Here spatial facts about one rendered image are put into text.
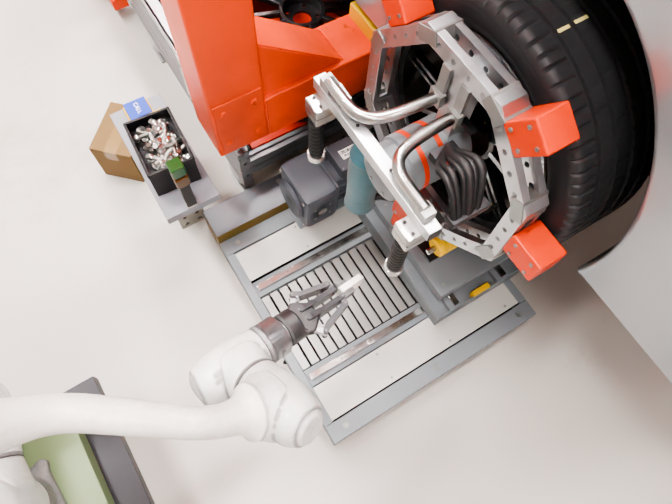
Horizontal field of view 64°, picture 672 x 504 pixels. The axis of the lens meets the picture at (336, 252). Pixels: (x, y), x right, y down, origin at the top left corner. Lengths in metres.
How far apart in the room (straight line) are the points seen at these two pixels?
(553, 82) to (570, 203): 0.24
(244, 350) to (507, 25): 0.76
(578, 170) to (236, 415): 0.74
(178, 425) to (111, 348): 1.14
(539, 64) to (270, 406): 0.74
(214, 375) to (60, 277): 1.23
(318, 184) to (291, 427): 0.93
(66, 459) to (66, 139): 1.33
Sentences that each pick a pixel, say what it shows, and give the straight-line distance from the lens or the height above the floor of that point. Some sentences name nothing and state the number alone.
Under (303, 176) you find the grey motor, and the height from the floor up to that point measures 0.41.
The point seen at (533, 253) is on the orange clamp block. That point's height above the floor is 0.89.
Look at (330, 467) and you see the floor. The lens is 1.87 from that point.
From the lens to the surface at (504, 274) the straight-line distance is 1.92.
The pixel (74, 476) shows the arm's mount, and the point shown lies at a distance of 1.63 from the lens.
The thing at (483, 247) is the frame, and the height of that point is 0.76.
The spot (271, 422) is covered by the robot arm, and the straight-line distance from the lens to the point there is 0.96.
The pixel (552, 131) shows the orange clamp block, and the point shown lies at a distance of 0.98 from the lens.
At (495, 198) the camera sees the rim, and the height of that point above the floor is 0.75.
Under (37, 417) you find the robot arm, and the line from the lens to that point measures 0.95.
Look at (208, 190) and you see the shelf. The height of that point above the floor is 0.45.
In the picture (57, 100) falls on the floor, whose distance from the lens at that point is 2.61.
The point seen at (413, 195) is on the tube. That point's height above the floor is 1.01.
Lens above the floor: 1.87
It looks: 67 degrees down
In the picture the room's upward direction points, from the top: 6 degrees clockwise
